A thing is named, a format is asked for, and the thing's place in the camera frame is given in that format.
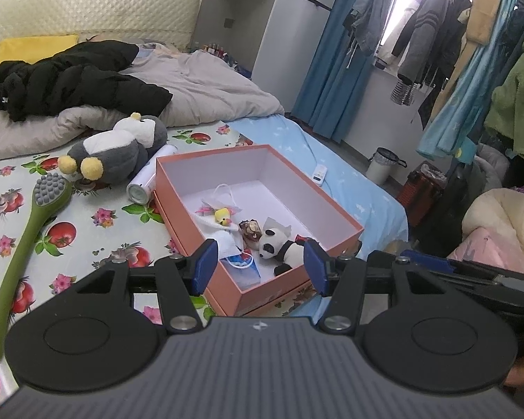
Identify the light blue bed sheet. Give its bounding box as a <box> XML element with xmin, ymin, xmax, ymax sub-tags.
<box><xmin>228</xmin><ymin>113</ymin><xmax>409</xmax><ymax>320</ymax></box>

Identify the white wardrobe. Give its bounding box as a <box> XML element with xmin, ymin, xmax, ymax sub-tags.
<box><xmin>191</xmin><ymin>0</ymin><xmax>347</xmax><ymax>117</ymax></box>

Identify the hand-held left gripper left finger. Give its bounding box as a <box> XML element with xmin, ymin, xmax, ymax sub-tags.
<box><xmin>72</xmin><ymin>238</ymin><xmax>219</xmax><ymax>335</ymax></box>

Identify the yellow bird toy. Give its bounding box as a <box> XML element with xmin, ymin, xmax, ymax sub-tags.
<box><xmin>201</xmin><ymin>203</ymin><xmax>239</xmax><ymax>230</ymax></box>

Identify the blue curtain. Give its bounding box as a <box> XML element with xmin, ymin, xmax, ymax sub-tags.
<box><xmin>290</xmin><ymin>0</ymin><xmax>403</xmax><ymax>144</ymax></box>

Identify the red and black basket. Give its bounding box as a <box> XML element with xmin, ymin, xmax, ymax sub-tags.
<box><xmin>397</xmin><ymin>161</ymin><xmax>449</xmax><ymax>228</ymax></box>

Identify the row of small bottles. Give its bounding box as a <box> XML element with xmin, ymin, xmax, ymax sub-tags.
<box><xmin>202</xmin><ymin>42</ymin><xmax>235</xmax><ymax>60</ymax></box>

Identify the green fleece jacket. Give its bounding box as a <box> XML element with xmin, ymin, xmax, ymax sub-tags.
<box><xmin>484</xmin><ymin>19</ymin><xmax>524</xmax><ymax>161</ymax></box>

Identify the hanging denim jacket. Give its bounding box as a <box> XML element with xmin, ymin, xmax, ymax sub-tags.
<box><xmin>342</xmin><ymin>0</ymin><xmax>399</xmax><ymax>56</ymax></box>

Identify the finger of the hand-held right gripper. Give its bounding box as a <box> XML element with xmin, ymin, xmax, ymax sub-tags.
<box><xmin>423</xmin><ymin>276</ymin><xmax>524</xmax><ymax>316</ymax></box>
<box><xmin>395</xmin><ymin>250</ymin><xmax>524</xmax><ymax>283</ymax></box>

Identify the pink cardboard box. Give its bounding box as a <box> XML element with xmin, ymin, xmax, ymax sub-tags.
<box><xmin>152</xmin><ymin>144</ymin><xmax>365</xmax><ymax>317</ymax></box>

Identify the small panda plush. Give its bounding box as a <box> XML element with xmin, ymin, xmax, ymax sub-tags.
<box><xmin>257</xmin><ymin>228</ymin><xmax>309</xmax><ymax>277</ymax></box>

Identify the cream quilted headboard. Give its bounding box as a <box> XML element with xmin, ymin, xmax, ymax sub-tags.
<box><xmin>0</xmin><ymin>0</ymin><xmax>202</xmax><ymax>60</ymax></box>

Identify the yellow pillow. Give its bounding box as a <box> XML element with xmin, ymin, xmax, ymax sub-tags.
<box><xmin>0</xmin><ymin>34</ymin><xmax>80</xmax><ymax>67</ymax></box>

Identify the pink quilt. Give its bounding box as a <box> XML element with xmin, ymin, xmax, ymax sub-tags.
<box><xmin>445</xmin><ymin>226</ymin><xmax>524</xmax><ymax>282</ymax></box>

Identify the silver spray can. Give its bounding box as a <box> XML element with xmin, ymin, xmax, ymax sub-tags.
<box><xmin>126</xmin><ymin>142</ymin><xmax>179</xmax><ymax>204</ymax></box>

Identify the black puffer jacket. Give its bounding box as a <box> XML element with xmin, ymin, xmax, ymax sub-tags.
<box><xmin>0</xmin><ymin>39</ymin><xmax>174</xmax><ymax>122</ymax></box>

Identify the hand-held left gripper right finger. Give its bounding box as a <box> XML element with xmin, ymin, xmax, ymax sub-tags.
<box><xmin>303</xmin><ymin>239</ymin><xmax>447</xmax><ymax>335</ymax></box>

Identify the grey duvet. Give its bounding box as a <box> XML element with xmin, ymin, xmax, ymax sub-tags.
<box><xmin>0</xmin><ymin>42</ymin><xmax>285</xmax><ymax>162</ymax></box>

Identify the fruit print bed sheet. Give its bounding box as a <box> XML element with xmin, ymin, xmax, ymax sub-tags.
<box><xmin>0</xmin><ymin>121</ymin><xmax>315</xmax><ymax>407</ymax></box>

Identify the hanging beige garment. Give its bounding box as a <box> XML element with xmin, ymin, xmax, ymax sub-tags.
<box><xmin>465</xmin><ymin>0</ymin><xmax>506</xmax><ymax>47</ymax></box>

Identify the white trash can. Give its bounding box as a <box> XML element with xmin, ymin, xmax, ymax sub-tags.
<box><xmin>366</xmin><ymin>147</ymin><xmax>408</xmax><ymax>186</ymax></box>

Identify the white towel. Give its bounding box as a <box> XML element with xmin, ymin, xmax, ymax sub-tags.
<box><xmin>209</xmin><ymin>230</ymin><xmax>240</xmax><ymax>257</ymax></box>

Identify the hanging light blue garment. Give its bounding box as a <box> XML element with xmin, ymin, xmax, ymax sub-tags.
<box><xmin>416</xmin><ymin>0</ymin><xmax>519</xmax><ymax>165</ymax></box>

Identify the grey penguin plush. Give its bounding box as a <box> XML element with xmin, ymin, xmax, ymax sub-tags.
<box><xmin>57</xmin><ymin>112</ymin><xmax>168</xmax><ymax>186</ymax></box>

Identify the hanging grey striped jacket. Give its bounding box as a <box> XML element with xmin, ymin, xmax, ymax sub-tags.
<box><xmin>397</xmin><ymin>0</ymin><xmax>464</xmax><ymax>84</ymax></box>

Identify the blue snack packet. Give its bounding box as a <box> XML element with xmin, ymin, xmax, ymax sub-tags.
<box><xmin>220</xmin><ymin>250</ymin><xmax>262</xmax><ymax>293</ymax></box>

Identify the green long-handled brush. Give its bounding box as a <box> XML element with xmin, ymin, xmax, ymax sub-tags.
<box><xmin>0</xmin><ymin>172</ymin><xmax>74</xmax><ymax>363</ymax></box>

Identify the cream fleece blanket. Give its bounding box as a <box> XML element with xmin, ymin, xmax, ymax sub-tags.
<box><xmin>460</xmin><ymin>187</ymin><xmax>524</xmax><ymax>257</ymax></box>

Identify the small beige plush slipper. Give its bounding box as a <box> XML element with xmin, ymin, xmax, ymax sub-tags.
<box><xmin>238</xmin><ymin>219</ymin><xmax>263</xmax><ymax>244</ymax></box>

